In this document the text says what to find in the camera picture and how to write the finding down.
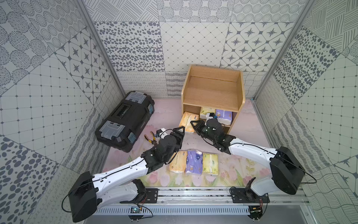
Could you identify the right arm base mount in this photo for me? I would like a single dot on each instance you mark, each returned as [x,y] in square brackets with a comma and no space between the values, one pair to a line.
[242,195]

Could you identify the yellow-green tissue pack shelf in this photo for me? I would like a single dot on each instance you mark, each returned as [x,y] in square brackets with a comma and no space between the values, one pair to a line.
[205,110]
[210,164]

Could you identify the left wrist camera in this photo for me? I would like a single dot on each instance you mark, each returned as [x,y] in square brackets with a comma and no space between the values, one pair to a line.
[160,133]

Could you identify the purple tissue pack shelf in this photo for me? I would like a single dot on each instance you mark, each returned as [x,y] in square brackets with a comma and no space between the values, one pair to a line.
[224,117]
[194,162]

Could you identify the orange tissue pack shelf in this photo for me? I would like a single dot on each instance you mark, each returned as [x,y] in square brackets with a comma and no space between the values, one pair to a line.
[178,164]
[185,120]

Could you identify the wooden three-tier shelf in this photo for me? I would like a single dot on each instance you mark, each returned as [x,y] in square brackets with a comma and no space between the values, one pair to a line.
[214,88]

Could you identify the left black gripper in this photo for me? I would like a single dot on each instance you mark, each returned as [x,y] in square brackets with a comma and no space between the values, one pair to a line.
[178,137]

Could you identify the orange tissue pack top shelf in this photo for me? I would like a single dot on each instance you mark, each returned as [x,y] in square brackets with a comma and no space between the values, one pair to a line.
[178,164]

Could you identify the yellow-green tissue pack top shelf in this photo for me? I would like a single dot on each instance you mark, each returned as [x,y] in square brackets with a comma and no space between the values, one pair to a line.
[210,164]

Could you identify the yellow-green tissue pack middle shelf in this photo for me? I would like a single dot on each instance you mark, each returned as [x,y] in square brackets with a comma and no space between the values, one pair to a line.
[205,110]

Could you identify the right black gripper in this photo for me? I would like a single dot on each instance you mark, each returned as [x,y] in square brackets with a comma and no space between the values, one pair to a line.
[197,127]

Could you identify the purple tissue pack top shelf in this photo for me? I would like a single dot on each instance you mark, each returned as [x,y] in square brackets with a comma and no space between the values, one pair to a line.
[194,162]

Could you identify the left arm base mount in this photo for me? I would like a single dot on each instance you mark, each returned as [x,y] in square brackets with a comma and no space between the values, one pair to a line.
[147,196]

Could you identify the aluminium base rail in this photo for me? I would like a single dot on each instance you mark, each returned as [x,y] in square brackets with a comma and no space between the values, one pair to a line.
[196,196]

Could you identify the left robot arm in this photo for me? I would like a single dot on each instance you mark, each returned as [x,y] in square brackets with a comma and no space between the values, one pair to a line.
[123,184]

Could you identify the black plastic toolbox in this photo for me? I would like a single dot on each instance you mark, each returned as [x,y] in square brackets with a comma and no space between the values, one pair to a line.
[122,128]

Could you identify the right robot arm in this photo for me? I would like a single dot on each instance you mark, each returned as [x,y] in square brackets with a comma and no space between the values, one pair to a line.
[285,172]

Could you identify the purple tissue pack middle shelf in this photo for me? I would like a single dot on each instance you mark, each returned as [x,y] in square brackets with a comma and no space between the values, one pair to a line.
[224,117]

